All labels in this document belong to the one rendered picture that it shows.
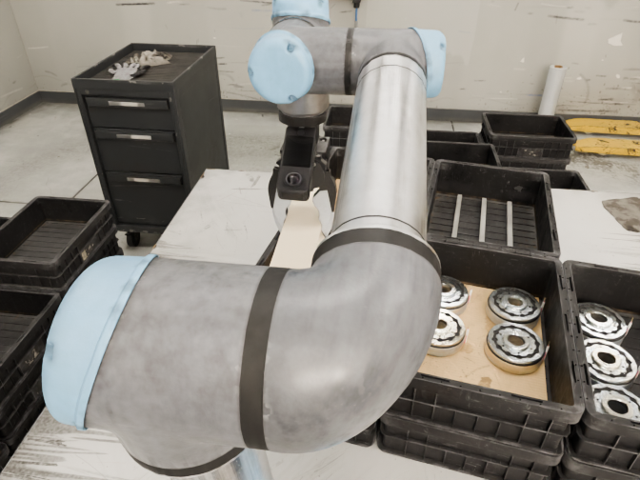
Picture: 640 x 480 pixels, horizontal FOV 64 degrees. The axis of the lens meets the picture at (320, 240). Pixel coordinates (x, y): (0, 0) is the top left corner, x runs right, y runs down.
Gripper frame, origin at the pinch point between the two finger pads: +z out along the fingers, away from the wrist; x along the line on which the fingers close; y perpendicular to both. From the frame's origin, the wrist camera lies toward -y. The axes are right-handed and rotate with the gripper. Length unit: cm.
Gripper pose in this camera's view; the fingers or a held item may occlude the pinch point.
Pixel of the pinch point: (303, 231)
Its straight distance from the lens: 83.9
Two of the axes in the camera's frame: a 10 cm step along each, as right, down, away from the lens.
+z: 0.0, 8.2, 5.7
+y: 1.3, -5.6, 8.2
